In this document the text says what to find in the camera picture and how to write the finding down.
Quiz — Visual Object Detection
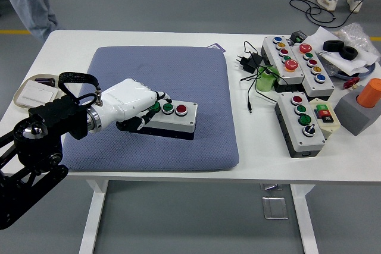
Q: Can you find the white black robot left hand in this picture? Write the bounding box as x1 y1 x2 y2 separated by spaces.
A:
95 78 173 132

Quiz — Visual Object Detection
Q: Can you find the grey four-button control box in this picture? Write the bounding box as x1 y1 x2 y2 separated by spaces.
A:
135 99 198 141
274 92 327 159

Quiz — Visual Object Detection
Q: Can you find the grey five-button control box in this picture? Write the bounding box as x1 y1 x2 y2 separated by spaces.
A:
261 35 305 93
290 42 336 98

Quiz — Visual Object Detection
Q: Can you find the blue-grey padded mat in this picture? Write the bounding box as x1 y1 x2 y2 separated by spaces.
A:
62 46 241 173

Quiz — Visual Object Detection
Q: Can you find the small dark cylinder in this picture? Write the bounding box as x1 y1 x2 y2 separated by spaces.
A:
34 77 57 87

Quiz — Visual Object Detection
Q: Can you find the purple white card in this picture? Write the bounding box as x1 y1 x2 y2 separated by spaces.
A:
207 42 227 53

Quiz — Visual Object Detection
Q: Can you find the cream shallow dish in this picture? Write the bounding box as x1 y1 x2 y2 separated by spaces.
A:
13 73 69 109

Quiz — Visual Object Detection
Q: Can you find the white table leg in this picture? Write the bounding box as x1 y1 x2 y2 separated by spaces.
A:
79 179 110 254
290 184 319 254

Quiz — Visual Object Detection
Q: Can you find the black power adapter plug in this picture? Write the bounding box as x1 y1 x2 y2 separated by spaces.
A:
236 52 263 74

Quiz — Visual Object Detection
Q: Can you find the green cylinder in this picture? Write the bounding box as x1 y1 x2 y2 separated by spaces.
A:
255 65 280 92

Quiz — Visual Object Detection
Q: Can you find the small silver floor fitting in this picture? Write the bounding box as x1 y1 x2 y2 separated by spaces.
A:
260 183 284 192

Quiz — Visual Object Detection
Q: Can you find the small black terminal module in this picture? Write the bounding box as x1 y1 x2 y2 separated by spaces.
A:
289 30 309 44

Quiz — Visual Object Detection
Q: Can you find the silver floor socket plate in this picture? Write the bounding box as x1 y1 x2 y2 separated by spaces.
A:
261 196 289 221

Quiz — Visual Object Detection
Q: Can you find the white paper sheet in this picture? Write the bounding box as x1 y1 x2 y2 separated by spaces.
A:
303 26 381 76

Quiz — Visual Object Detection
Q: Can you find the small red connector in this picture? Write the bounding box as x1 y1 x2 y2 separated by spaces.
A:
342 77 360 90

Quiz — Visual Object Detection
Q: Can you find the grey block holder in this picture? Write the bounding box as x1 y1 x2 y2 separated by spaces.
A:
333 83 379 136

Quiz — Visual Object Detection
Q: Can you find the clear bubble wrap bag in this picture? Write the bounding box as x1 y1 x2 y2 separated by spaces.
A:
333 22 379 55

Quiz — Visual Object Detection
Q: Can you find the blue-grey round plate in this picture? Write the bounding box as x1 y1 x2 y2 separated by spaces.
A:
326 57 378 81

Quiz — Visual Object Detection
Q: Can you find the orange cylinder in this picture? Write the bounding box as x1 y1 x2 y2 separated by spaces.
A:
356 77 381 109

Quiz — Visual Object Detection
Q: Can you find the white wall switch plate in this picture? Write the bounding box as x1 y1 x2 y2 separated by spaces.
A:
16 83 57 108

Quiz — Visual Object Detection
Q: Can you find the black adapter cord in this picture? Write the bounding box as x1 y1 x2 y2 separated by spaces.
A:
239 40 282 115

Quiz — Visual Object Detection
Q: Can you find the cream three-key switch box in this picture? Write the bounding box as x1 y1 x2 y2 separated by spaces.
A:
308 98 341 139

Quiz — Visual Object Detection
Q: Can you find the black foam ring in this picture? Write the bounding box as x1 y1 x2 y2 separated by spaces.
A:
323 39 343 52
339 45 359 61

